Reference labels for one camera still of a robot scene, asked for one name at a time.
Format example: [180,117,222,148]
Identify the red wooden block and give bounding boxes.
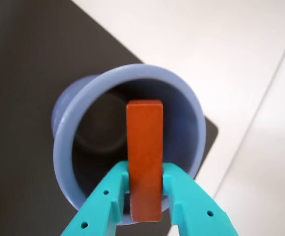
[126,99,164,222]

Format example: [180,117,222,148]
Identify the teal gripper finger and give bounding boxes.
[161,162,239,236]
[59,161,130,236]

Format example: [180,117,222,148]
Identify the dark grey textured mat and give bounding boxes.
[0,0,219,236]

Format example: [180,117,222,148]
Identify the lavender blue pot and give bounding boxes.
[50,63,207,226]

